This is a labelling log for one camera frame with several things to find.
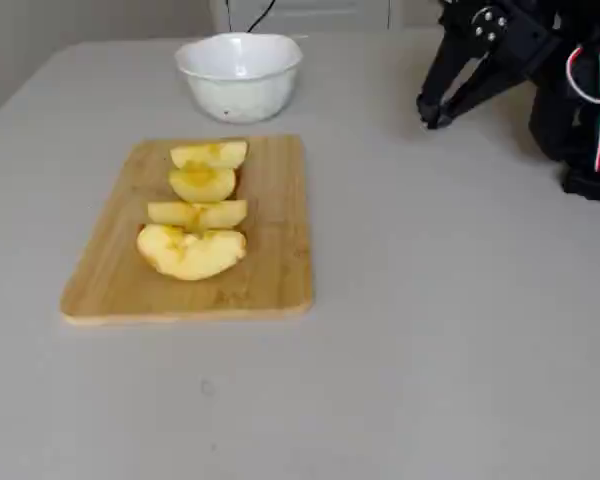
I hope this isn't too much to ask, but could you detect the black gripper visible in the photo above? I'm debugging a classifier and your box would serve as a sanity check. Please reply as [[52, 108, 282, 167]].
[[417, 0, 564, 130]]

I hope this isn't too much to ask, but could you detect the small yellow apple slice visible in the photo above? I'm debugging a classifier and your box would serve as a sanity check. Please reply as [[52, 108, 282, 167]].
[[169, 141, 250, 171]]

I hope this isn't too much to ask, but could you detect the white ceramic bowl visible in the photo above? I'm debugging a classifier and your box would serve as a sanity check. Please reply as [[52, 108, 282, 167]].
[[173, 32, 304, 125]]

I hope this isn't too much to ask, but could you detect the wooden cutting board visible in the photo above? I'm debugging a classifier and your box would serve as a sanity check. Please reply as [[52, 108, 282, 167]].
[[59, 133, 315, 329]]

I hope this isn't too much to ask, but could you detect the long flat yellow apple slice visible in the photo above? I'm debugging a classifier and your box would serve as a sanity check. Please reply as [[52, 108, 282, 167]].
[[147, 199, 249, 231]]

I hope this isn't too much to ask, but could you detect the rounded yellow apple slice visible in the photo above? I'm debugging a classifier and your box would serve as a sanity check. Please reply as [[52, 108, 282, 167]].
[[167, 166, 238, 204]]

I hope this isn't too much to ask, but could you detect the large irregular yellow apple slice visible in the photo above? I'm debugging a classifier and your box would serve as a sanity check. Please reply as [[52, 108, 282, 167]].
[[136, 223, 248, 282]]

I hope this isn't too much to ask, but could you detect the thin black background cable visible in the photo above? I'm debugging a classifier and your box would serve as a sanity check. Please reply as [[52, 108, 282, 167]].
[[224, 0, 277, 34]]

